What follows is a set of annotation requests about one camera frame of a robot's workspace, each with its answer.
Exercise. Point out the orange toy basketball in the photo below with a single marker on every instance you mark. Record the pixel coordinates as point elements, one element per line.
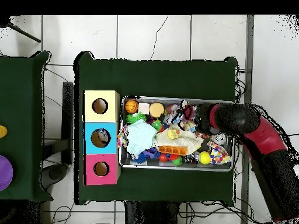
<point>131,106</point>

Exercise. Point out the clear packet with blue label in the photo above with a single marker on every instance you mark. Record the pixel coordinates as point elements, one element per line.
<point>102,135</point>

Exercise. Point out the clear plastic wrapper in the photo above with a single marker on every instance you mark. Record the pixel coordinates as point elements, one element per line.
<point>177,118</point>

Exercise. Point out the black tripod leg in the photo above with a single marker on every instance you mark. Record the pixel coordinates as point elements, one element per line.
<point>23,33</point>

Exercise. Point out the yellow round object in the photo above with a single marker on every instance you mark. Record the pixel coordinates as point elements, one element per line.
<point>2,131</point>

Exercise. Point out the colourful polka dot paper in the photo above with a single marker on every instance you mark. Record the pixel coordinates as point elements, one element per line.
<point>219,155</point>

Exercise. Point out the plain wooden cube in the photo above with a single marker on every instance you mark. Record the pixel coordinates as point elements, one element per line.
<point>144,108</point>

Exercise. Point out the wooden box with three holes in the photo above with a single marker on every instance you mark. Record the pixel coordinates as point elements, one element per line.
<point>112,144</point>

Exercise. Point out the neighbouring green table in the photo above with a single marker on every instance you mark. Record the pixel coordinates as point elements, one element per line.
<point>21,140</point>

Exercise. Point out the silver can with pull tab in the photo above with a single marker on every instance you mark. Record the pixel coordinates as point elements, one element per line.
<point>218,139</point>

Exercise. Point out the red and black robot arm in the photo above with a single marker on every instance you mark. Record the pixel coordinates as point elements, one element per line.
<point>238,119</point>

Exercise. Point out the purple ball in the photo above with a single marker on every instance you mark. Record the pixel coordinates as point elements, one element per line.
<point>4,172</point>

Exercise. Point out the orange plastic building block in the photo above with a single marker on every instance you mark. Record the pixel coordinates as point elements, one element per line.
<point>172,150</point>

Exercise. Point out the mint green knitted cloth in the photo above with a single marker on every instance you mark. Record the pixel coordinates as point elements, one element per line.
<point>141,136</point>

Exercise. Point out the orange foam disc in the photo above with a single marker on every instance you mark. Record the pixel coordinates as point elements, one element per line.
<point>156,110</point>

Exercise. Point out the yellow plush toy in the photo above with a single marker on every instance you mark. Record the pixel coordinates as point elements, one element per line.
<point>173,134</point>

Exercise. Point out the dark green tablecloth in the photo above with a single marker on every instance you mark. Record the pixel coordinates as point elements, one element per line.
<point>151,79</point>

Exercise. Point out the plain yellow ball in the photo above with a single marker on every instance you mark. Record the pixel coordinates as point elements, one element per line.
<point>205,158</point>

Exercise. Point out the cream knitted cloth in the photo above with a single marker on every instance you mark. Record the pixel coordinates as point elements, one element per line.
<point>189,142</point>

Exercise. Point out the black flat panel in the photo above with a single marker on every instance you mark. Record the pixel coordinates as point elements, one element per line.
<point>67,116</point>

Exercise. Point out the grey round base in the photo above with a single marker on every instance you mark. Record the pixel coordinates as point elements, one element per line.
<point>55,173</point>

